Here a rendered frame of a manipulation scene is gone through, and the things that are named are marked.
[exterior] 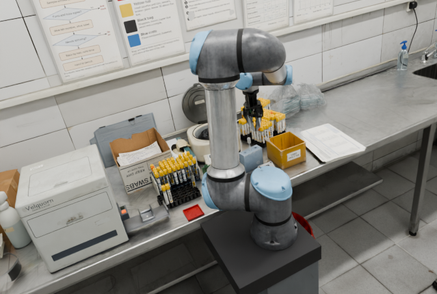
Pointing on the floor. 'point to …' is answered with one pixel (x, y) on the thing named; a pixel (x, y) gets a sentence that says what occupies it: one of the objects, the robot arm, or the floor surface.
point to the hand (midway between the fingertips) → (255, 127)
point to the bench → (26, 259)
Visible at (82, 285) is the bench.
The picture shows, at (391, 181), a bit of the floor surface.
